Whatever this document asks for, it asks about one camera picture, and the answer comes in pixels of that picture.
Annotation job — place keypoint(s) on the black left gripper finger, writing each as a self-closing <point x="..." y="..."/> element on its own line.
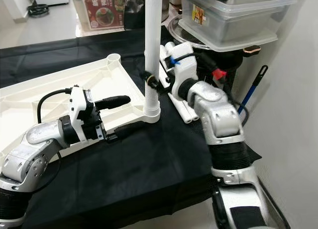
<point x="129" y="131"/>
<point x="113" y="102"/>

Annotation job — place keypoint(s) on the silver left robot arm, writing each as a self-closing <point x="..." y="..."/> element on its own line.
<point x="30" y="154"/>

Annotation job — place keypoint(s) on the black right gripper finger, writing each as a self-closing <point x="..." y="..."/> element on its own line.
<point x="154" y="79"/>

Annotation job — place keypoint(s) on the clear bin orange lid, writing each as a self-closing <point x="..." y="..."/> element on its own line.
<point x="77" y="10"/>

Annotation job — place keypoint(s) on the white plastic table leg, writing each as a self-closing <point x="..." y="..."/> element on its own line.
<point x="184" y="115"/>
<point x="190" y="112"/>
<point x="153" y="40"/>
<point x="195" y="109"/>

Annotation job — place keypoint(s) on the clear plastic storage box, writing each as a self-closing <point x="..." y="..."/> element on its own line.
<point x="238" y="20"/>

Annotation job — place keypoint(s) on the black tablecloth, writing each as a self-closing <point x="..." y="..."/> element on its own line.
<point x="154" y="179"/>

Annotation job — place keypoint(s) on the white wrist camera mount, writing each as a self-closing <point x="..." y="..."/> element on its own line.
<point x="79" y="105"/>
<point x="184" y="65"/>

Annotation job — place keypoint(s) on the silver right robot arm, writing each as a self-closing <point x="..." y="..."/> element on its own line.
<point x="218" y="119"/>

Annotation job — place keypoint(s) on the shiny black round container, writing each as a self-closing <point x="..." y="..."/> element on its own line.
<point x="133" y="8"/>

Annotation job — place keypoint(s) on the red food poster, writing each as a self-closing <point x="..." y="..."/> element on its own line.
<point x="104" y="10"/>

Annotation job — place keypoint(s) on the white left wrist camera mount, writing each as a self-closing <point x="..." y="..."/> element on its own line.
<point x="79" y="105"/>

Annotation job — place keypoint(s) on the white upright panel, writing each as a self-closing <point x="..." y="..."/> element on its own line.
<point x="17" y="3"/>

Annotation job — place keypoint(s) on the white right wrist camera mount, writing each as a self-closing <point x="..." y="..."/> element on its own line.
<point x="184" y="65"/>

